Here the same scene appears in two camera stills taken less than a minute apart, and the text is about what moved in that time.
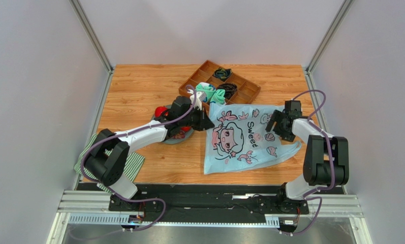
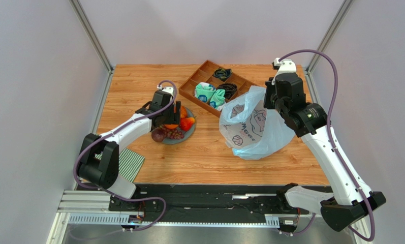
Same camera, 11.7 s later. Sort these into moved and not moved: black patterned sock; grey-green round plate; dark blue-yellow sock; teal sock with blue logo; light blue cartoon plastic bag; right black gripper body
Moved: light blue cartoon plastic bag; right black gripper body
Not moved: teal sock with blue logo; black patterned sock; grey-green round plate; dark blue-yellow sock
